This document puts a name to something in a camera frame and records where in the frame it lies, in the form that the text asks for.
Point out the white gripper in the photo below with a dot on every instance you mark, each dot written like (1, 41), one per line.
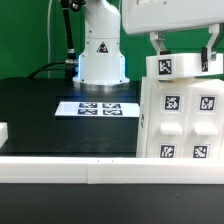
(144, 16)

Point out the white cabinet top block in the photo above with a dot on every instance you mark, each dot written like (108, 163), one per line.
(182, 65)

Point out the white cabinet door panel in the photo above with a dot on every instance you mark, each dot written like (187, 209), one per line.
(167, 121)
(205, 121)

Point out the white cabinet body box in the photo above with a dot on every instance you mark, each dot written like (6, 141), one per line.
(145, 106)

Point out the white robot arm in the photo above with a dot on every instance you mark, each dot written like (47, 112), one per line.
(102, 64)

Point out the white U-shaped table fence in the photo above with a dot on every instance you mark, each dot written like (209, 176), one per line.
(110, 170)

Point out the white marker base plate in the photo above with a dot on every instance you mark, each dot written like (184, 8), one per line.
(97, 109)

